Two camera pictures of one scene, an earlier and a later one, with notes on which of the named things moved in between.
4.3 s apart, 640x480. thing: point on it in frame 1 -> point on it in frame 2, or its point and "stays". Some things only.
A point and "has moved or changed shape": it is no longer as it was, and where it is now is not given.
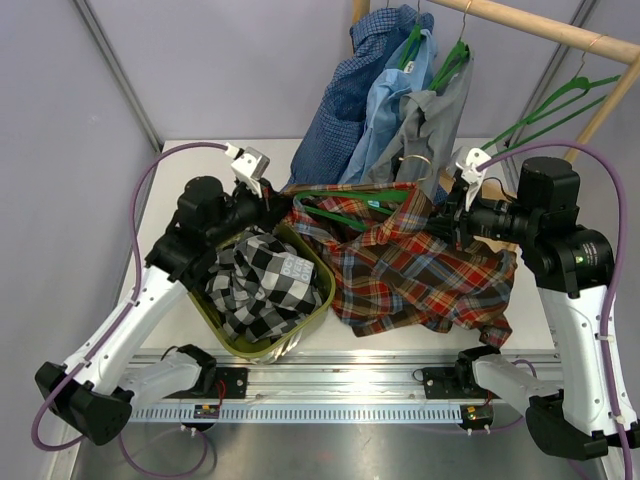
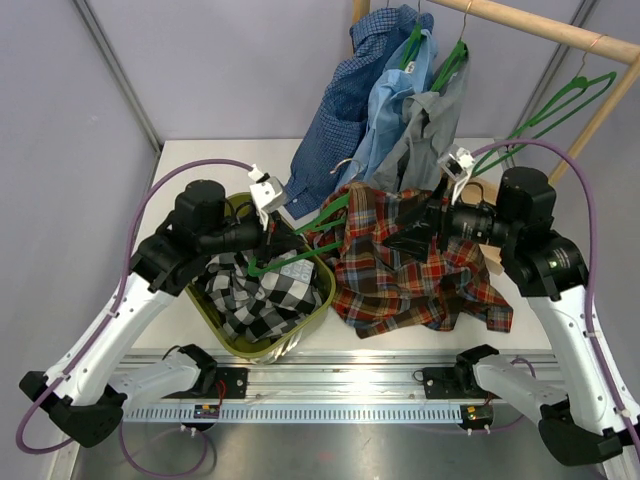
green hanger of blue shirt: [412, 44] stays
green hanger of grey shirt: [453, 62] stays
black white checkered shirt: [261, 286] stays
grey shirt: [428, 124] stays
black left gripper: [271, 207] -> [278, 239]
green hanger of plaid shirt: [385, 198] -> [315, 224]
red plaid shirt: [393, 269] has moved or changed shape
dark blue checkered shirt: [327, 149] stays
